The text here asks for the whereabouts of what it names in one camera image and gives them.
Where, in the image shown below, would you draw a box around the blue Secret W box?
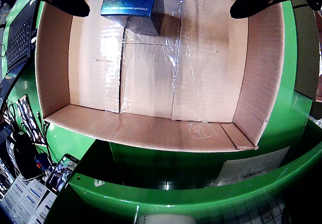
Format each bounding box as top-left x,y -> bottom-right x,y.
100,0 -> 166,37

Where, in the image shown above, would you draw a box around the open cardboard box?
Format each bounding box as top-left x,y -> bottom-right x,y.
293,5 -> 322,103

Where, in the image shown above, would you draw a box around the large shallow cardboard tray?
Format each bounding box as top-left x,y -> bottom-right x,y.
35,0 -> 286,153

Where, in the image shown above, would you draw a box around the black laptop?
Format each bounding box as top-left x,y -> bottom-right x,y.
0,0 -> 39,119

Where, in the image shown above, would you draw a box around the dark photo card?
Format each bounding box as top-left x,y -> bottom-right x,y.
16,94 -> 43,144

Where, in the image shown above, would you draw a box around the black round device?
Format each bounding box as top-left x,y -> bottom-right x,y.
12,133 -> 38,181

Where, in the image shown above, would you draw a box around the blue red adapter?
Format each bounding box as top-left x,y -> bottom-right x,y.
34,155 -> 51,171

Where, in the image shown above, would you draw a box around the white paper label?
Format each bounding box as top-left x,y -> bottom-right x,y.
213,145 -> 291,187

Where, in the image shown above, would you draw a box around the black smartphone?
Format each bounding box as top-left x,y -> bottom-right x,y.
45,153 -> 78,193

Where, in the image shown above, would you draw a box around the printed paper sheet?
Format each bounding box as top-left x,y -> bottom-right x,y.
0,177 -> 42,224
27,191 -> 57,224

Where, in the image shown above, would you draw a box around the white gridded sheet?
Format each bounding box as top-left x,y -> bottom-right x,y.
226,201 -> 287,224

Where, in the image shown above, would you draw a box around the green metal cabinet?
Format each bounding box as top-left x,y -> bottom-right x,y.
45,115 -> 322,224

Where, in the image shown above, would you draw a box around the white tape roll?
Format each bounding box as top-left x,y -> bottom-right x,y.
135,213 -> 197,224

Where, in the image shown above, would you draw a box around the black connector cables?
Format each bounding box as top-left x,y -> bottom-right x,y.
35,112 -> 53,164

